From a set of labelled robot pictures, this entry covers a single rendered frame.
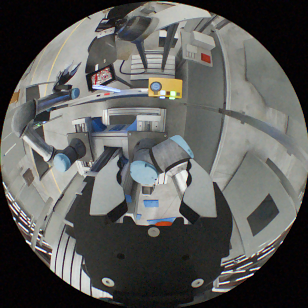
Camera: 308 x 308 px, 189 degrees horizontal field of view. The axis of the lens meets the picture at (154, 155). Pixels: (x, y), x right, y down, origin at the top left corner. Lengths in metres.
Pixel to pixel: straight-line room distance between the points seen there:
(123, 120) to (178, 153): 1.16
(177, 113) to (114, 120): 0.91
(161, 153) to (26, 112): 0.61
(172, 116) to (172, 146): 1.26
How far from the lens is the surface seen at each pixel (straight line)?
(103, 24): 0.66
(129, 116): 1.43
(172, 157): 0.38
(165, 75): 1.57
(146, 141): 0.55
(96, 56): 0.57
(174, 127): 1.66
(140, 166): 0.40
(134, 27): 0.65
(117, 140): 0.73
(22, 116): 0.52
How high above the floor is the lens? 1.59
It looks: 61 degrees down
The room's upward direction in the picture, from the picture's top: 179 degrees counter-clockwise
